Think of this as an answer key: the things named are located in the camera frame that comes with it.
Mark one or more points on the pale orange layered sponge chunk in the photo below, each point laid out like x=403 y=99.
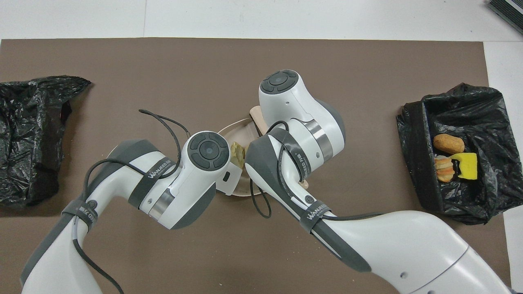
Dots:
x=444 y=169

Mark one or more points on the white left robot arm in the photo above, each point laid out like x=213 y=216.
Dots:
x=204 y=151

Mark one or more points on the beige plastic dustpan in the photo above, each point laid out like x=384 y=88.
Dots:
x=245 y=132

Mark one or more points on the black plastic bin bag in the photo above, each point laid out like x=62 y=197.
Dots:
x=24 y=183
x=490 y=196

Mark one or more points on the beige hand brush black bristles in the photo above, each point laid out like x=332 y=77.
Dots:
x=256 y=116

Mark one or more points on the dark ribbed metal object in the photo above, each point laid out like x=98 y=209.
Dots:
x=508 y=10

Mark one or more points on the notched yellow sponge piece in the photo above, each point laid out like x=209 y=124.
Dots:
x=468 y=166

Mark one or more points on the brown sponge chunk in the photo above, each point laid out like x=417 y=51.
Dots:
x=448 y=143

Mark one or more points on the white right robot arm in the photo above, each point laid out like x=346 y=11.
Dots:
x=282 y=94

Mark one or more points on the brown table mat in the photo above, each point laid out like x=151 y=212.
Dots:
x=122 y=61

